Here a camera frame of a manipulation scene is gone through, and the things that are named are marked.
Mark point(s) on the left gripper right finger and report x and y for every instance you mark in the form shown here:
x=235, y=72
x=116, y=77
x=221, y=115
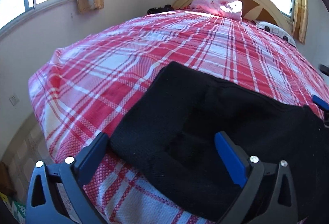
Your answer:
x=248, y=172

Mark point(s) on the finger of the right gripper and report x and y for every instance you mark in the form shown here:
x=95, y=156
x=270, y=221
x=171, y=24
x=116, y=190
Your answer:
x=324, y=106

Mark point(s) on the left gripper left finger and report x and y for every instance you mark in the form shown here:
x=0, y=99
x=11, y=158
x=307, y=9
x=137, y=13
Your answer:
x=44, y=203

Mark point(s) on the black pants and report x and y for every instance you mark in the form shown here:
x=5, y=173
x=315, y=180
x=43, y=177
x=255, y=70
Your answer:
x=169, y=137

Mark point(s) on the green yellow box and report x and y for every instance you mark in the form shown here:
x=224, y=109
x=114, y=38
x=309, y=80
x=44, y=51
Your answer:
x=12, y=211

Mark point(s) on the yellow right head curtain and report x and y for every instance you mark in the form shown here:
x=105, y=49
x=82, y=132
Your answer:
x=300, y=20

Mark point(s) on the white patterned pillow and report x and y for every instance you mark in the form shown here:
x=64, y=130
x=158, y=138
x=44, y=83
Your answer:
x=275, y=30

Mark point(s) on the red plaid bed sheet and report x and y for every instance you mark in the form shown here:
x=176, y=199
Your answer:
x=88, y=87

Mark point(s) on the pink floral pillow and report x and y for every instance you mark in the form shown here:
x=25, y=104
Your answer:
x=224, y=8

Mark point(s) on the dark item beside pillow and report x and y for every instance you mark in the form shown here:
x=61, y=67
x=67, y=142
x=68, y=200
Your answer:
x=165, y=8

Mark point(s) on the white wall socket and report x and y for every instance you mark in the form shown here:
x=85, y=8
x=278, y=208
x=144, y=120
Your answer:
x=14, y=100

